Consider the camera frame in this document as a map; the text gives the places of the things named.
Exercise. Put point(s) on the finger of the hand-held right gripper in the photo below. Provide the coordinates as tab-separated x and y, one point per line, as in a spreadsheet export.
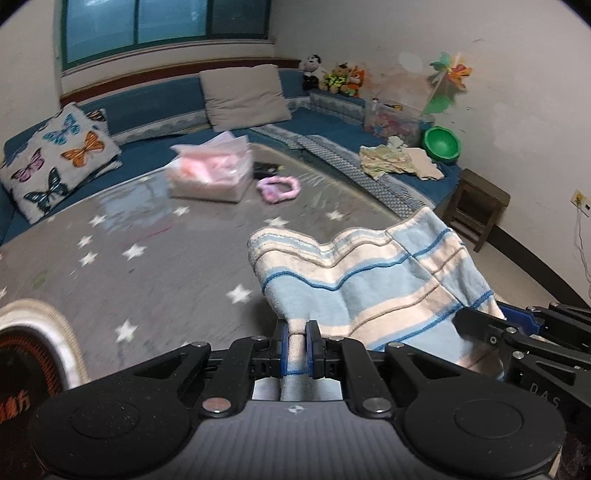
521	316
475	323

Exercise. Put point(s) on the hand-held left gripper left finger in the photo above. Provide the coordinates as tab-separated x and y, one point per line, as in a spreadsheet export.
281	350

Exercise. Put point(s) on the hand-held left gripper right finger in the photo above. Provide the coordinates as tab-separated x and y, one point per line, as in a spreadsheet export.
314	350

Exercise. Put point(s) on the blue striped knit shirt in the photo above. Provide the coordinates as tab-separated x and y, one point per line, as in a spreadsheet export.
369	286

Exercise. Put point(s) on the dark wooden stool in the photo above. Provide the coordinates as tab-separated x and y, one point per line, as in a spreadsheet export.
480	189

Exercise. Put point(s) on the pink scrunchie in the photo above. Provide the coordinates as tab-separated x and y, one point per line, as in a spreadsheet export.
265	187

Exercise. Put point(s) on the small black device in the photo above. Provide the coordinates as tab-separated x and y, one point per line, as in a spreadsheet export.
263	170

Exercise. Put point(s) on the green plastic bowl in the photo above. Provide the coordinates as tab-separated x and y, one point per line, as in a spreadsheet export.
441	143

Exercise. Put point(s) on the yellowish crumpled cloth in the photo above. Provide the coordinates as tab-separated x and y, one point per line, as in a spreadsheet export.
383	159

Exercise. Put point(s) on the pink tissue box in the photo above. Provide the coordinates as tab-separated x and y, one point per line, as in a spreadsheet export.
207	175

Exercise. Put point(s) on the clear plastic storage box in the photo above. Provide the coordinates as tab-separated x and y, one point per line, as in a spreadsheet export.
397	124

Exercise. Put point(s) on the colourful pinwheel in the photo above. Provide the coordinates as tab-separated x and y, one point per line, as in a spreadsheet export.
455	74

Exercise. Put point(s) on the grey pillow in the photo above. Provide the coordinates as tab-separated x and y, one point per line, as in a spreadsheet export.
244	97

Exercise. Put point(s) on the round black induction cooktop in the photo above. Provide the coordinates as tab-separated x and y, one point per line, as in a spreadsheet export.
23	369

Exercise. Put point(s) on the orange fox plush toy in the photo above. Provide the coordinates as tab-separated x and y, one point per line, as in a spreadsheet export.
356	81

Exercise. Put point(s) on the brown bear plush toy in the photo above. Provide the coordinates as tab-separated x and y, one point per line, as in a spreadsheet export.
337	78

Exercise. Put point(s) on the blue corner sofa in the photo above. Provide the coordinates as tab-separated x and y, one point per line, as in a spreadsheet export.
147	101

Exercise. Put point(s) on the butterfly print pillow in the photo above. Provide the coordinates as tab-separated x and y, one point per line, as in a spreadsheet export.
60	157

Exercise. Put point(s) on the green framed window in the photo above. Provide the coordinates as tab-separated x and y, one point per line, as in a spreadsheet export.
161	23

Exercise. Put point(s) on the white wall socket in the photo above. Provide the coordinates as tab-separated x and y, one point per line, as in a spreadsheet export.
579	199

